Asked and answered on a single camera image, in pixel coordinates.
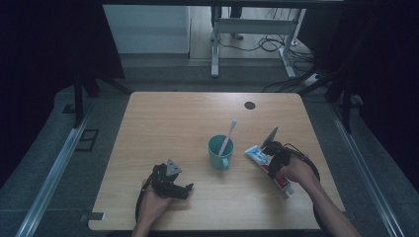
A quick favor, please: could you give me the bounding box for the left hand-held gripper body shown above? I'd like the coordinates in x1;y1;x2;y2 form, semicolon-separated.
151;158;183;199

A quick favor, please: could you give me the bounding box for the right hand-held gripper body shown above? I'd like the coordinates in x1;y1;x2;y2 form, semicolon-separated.
261;125;293;172

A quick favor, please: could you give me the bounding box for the white toothpaste tube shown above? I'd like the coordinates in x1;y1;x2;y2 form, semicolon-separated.
244;144;295;196

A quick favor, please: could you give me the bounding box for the pink toothbrush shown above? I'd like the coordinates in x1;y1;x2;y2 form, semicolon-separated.
217;118;238;157

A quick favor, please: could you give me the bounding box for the teal cup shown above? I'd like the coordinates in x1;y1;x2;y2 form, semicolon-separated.
207;133;235;172

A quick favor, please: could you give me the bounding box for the person's right hand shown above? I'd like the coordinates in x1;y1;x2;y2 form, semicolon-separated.
278;155;318;188

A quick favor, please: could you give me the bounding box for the person's left hand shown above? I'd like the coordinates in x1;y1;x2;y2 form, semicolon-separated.
135;184;175;227

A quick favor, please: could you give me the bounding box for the white power strip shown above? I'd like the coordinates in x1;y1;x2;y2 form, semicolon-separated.
303;72;322;87

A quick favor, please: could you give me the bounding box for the black metal stand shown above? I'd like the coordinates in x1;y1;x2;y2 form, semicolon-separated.
72;70;132;129
297;70;355;134

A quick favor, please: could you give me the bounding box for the white cabinet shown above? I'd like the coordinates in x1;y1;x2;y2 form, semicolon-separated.
102;4;192;54

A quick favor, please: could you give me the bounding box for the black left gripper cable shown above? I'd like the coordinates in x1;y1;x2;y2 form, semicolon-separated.
134;172;157;223

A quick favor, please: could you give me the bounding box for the metal floor rail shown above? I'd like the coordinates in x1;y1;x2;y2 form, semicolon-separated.
14;98;97;237
327;102;406;237

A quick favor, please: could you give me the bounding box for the black floor hatch frame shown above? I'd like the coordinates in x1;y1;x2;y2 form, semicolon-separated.
75;128;100;153

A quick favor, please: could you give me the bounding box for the black floor cable bundle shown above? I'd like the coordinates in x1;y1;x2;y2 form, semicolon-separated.
217;34;315;72

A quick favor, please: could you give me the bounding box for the white desk frame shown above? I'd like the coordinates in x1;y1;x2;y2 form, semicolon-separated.
210;6;307;79

